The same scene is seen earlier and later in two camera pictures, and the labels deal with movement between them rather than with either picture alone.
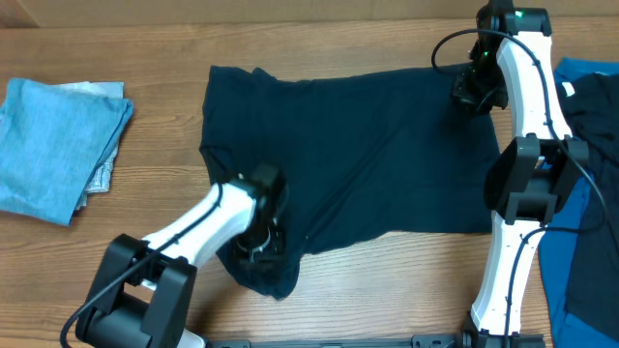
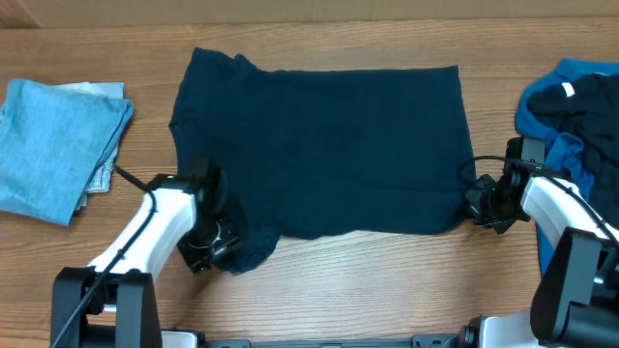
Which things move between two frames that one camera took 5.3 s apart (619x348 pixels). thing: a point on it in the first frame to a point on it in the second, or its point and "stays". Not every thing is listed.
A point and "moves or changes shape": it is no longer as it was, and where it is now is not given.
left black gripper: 279,253 to 200,259
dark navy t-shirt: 395,152 moves or changes shape
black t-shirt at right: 590,110 stays
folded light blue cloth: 50,140 stays
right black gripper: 466,90 to 482,204
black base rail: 465,337 stays
